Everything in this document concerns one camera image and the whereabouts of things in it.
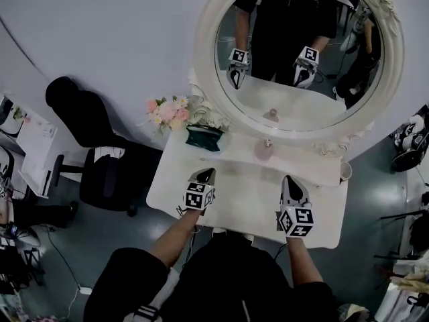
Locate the pink flower bouquet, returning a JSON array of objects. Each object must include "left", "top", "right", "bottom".
[{"left": 137, "top": 95, "right": 192, "bottom": 142}]

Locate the person's right forearm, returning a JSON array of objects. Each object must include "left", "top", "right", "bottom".
[{"left": 286, "top": 235, "right": 324, "bottom": 288}]

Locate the person's black shirt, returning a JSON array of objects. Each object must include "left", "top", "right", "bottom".
[{"left": 83, "top": 236, "right": 340, "bottom": 322}]

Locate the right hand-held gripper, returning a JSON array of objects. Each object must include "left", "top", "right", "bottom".
[{"left": 275, "top": 174, "right": 316, "bottom": 239}]

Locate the white side cabinet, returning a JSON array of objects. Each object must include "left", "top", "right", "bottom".
[{"left": 15, "top": 121, "right": 65, "bottom": 200}]

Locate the white vanity dressing table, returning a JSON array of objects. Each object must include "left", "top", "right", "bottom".
[{"left": 145, "top": 131, "right": 353, "bottom": 250}]

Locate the white cloth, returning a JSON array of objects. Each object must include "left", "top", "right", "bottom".
[{"left": 93, "top": 146, "right": 127, "bottom": 163}]

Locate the dark green box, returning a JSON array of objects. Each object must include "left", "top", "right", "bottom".
[{"left": 185, "top": 125, "right": 225, "bottom": 153}]

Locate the black office chair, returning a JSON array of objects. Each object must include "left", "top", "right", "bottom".
[{"left": 45, "top": 76, "right": 166, "bottom": 218}]

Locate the pink perfume bottle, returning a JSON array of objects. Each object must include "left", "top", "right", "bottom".
[{"left": 253, "top": 138, "right": 276, "bottom": 161}]

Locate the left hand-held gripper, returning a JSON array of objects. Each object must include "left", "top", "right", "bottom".
[{"left": 182, "top": 168, "right": 217, "bottom": 211}]

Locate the person's left forearm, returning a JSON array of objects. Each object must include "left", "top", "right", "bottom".
[{"left": 149, "top": 209, "right": 203, "bottom": 270}]

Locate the oval white-framed mirror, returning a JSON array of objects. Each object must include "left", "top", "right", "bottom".
[{"left": 187, "top": 0, "right": 406, "bottom": 157}]

